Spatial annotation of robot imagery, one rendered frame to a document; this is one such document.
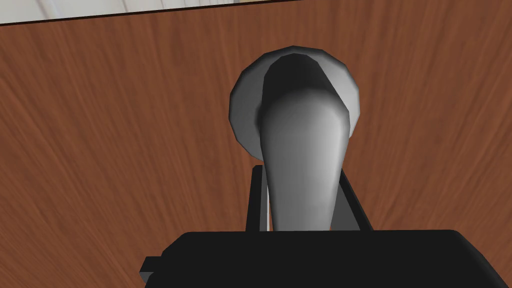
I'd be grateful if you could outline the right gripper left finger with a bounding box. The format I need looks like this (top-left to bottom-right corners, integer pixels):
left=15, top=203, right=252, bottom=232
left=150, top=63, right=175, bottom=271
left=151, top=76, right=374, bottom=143
left=245, top=164, right=272, bottom=233

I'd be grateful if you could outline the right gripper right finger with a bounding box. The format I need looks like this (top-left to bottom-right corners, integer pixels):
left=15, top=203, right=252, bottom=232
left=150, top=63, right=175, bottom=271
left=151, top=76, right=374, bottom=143
left=329, top=168, right=375, bottom=232

